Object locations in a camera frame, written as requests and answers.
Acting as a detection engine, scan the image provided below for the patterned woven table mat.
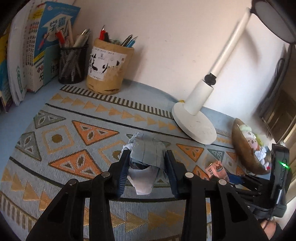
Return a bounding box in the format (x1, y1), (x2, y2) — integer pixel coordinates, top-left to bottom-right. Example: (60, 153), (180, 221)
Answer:
(1, 83), (246, 240)

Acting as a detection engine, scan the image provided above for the pink barcode snack packet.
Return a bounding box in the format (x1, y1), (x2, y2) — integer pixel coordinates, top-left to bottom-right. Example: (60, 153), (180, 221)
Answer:
(206, 161), (229, 182)

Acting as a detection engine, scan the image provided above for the pink face plush toy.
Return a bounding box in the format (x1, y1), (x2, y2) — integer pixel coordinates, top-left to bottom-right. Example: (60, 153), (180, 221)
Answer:
(239, 124), (263, 151)

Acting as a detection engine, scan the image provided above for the white desk lamp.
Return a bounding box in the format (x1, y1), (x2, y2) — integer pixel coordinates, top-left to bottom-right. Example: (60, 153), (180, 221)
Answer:
(171, 1), (295, 145)

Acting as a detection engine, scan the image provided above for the bamboo pen holder with label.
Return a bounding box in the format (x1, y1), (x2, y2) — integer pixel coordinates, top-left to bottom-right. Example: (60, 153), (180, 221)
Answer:
(86, 38), (134, 95)

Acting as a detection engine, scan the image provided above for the dark wooden furniture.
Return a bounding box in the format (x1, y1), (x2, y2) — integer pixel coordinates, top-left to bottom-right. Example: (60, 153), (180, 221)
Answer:
(257, 44), (295, 143)

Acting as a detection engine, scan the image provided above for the grey white paper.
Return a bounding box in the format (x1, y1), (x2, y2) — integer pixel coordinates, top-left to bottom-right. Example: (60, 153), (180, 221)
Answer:
(123, 133), (168, 195)

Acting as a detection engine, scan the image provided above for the row of upright books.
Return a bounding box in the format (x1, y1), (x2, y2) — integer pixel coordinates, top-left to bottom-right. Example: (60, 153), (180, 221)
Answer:
(1, 1), (80, 112)

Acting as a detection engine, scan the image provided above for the person's right hand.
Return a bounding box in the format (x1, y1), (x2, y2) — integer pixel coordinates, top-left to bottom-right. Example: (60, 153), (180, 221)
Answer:
(260, 219), (282, 241)

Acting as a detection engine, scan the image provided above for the black mesh pen holder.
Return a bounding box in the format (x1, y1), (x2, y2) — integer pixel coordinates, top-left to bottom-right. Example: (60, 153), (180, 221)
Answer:
(58, 44), (88, 84)

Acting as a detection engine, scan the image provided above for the woven brown basket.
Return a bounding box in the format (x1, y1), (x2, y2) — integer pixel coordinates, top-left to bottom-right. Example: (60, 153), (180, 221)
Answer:
(231, 118), (271, 175)

